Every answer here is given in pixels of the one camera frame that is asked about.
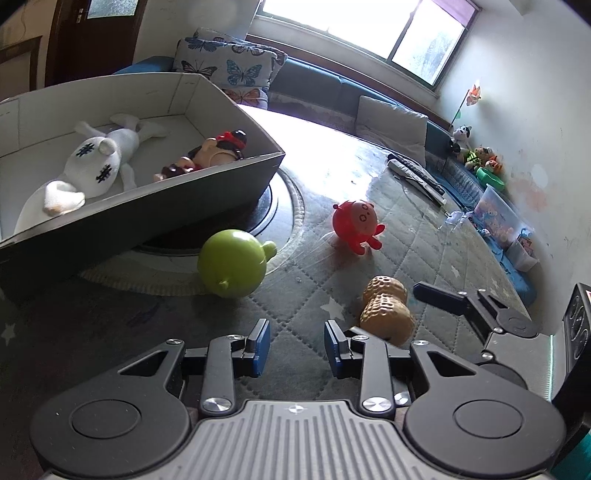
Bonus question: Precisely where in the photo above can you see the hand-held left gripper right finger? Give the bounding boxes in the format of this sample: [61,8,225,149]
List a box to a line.
[324,320,479,415]

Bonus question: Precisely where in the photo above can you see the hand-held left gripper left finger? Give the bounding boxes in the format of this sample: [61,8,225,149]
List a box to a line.
[117,318,271,415]

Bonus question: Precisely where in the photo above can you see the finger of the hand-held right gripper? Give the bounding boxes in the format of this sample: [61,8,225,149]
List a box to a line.
[413,282,542,339]

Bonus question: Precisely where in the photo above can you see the grey quilted desktop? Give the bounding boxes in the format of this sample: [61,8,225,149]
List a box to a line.
[0,105,532,444]

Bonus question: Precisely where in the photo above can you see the tan peanut toy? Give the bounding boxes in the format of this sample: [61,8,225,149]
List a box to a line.
[359,275,415,348]

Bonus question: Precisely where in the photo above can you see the small clear plastic piece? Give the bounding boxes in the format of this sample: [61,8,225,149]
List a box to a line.
[440,209,467,232]

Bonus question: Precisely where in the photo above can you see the green round toy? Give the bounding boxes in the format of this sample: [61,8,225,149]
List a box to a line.
[197,229,278,299]

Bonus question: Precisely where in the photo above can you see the small white container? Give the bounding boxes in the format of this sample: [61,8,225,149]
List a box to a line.
[505,234,539,272]

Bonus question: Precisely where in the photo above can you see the clear plastic storage bin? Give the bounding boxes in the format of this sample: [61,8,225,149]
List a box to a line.
[473,183,533,241]

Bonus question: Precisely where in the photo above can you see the red octopus toy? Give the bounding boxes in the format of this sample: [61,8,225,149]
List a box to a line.
[331,199,387,256]

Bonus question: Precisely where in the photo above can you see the white remote control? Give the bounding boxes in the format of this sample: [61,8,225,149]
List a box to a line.
[386,160,447,206]

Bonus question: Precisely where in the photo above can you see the black remote control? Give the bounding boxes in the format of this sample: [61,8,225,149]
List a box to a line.
[388,153,447,195]

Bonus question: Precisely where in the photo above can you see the green plastic toy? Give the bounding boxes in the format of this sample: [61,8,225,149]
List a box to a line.
[475,167,507,190]

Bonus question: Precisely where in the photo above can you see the plush toys on sofa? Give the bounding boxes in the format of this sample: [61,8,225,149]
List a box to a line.
[462,145,504,175]

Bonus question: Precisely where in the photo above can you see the grey cardboard box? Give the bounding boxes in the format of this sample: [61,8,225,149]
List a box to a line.
[0,71,287,278]

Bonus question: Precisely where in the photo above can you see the black and white plush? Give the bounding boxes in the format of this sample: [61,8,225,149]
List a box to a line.
[450,124,473,156]

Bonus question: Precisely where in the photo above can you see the grey cushion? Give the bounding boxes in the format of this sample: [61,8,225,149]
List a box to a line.
[355,95,430,168]

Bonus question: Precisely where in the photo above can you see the muscular doll figure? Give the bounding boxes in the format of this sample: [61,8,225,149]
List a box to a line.
[152,130,250,184]

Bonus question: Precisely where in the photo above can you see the colourful pinwheel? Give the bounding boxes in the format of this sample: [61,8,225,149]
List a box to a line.
[454,82,484,126]

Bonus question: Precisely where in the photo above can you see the blue sofa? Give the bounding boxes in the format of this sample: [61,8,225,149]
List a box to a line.
[111,55,537,303]

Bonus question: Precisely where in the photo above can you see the white plush toy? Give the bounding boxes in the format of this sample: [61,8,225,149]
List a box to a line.
[14,113,172,234]

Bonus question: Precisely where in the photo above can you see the window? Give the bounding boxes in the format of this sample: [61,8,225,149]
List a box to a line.
[246,0,482,89]

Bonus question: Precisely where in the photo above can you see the blue butterfly pillow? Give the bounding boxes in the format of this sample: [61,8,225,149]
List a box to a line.
[172,36,279,91]

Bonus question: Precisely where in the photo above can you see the dark wooden door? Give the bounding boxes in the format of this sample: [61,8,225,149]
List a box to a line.
[0,0,149,89]

